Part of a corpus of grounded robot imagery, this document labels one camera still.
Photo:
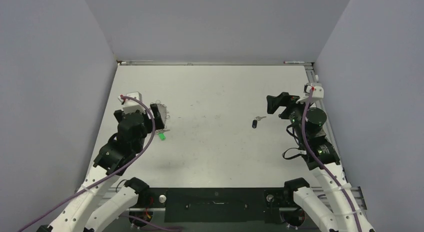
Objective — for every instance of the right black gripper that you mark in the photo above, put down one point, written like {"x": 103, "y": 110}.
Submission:
{"x": 284, "y": 99}

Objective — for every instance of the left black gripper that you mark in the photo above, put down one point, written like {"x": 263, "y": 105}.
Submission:
{"x": 159, "y": 124}

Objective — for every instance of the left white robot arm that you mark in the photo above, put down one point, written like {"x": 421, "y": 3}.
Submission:
{"x": 84, "y": 213}

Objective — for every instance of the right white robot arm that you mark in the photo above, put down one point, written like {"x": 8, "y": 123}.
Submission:
{"x": 342, "y": 213}

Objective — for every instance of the green key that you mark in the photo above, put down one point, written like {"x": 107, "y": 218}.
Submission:
{"x": 162, "y": 136}

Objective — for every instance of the black head key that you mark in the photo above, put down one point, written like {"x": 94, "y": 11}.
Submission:
{"x": 256, "y": 120}

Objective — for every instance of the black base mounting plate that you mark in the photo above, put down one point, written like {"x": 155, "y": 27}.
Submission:
{"x": 215, "y": 204}

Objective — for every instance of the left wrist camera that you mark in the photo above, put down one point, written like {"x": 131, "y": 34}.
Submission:
{"x": 130, "y": 102}

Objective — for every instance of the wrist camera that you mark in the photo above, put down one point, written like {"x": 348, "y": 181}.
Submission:
{"x": 313, "y": 92}
{"x": 130, "y": 102}

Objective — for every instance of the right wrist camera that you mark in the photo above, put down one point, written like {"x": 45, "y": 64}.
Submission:
{"x": 313, "y": 92}

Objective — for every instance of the aluminium rail right edge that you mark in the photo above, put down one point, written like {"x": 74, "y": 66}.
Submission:
{"x": 313, "y": 78}

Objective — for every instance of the aluminium rail edge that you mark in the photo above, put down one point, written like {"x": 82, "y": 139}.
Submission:
{"x": 159, "y": 63}
{"x": 313, "y": 78}

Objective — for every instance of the aluminium rail back edge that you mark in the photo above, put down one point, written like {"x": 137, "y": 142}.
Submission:
{"x": 159, "y": 63}

